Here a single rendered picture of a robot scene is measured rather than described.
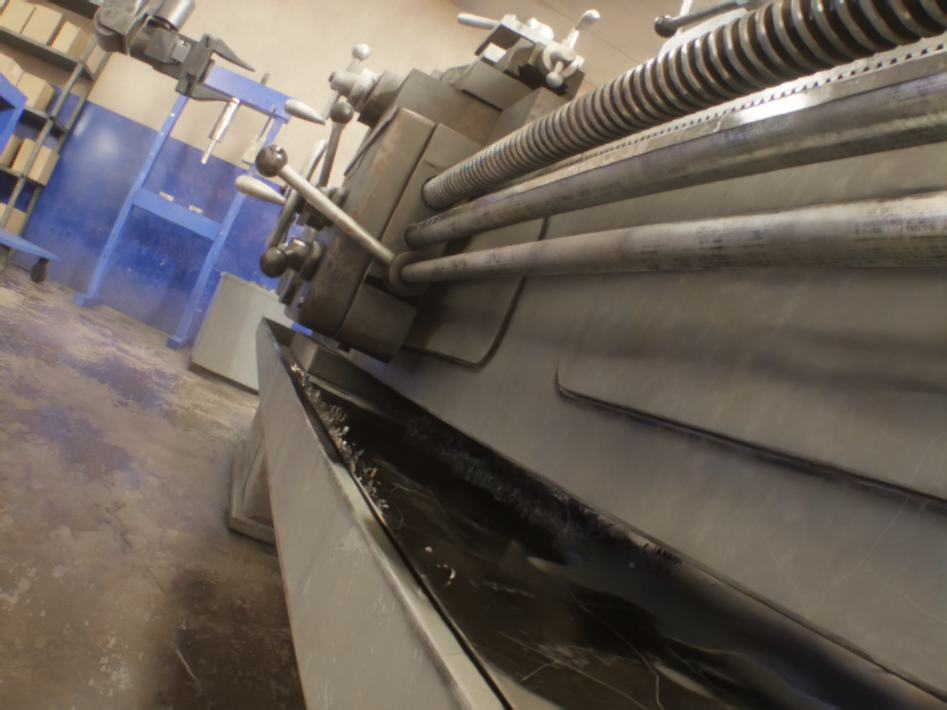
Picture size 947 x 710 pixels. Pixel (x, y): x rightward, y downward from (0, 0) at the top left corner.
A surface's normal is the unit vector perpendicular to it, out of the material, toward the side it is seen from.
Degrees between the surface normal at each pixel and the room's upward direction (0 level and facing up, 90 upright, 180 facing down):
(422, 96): 90
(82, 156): 90
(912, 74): 90
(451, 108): 90
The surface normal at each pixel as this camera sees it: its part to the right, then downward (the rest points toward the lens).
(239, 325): 0.42, 0.12
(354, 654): -0.86, -0.39
